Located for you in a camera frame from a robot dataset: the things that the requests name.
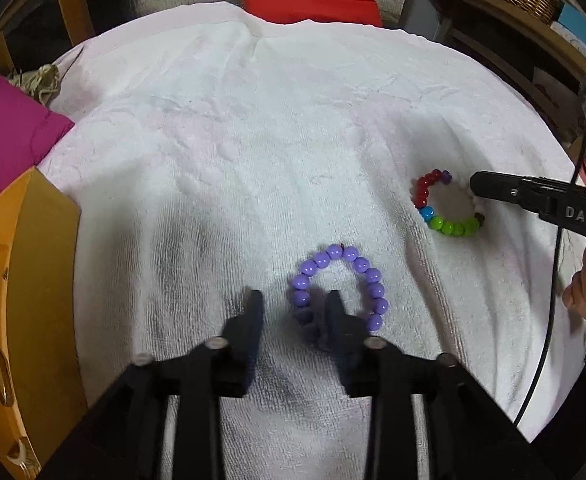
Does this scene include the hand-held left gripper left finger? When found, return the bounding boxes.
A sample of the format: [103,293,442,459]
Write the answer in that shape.
[38,288,265,480]

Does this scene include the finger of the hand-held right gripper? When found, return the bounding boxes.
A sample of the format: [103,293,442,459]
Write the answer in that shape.
[470,171,546,217]

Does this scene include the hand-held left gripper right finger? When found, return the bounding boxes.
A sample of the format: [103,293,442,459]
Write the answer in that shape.
[323,290,556,480]

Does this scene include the purple bead bracelet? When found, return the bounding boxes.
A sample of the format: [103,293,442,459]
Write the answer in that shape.
[288,243,390,350]

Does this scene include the multicolour bead bracelet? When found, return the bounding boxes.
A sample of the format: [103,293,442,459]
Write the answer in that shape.
[413,170,488,238]

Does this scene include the orange cardboard box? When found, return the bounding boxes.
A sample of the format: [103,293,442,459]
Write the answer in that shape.
[0,167,92,480]

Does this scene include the person's right hand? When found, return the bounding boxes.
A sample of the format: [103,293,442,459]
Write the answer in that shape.
[562,242,586,324]

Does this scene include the wooden shelf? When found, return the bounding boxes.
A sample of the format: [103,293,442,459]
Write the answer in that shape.
[398,0,586,151]

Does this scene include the blue box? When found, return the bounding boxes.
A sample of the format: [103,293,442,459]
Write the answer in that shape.
[557,4,586,72]

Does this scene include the white towel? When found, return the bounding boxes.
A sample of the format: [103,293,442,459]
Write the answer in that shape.
[38,2,586,480]

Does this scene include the magenta pillow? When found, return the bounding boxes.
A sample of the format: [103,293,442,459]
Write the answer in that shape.
[0,60,76,221]

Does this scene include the beige crumpled cloth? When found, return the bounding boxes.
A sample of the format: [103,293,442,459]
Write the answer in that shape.
[8,64,64,107]

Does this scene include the wooden chair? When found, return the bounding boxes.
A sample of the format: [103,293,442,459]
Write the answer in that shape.
[0,0,94,73]

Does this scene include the black cable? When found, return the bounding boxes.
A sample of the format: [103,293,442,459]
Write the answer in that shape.
[515,100,586,426]

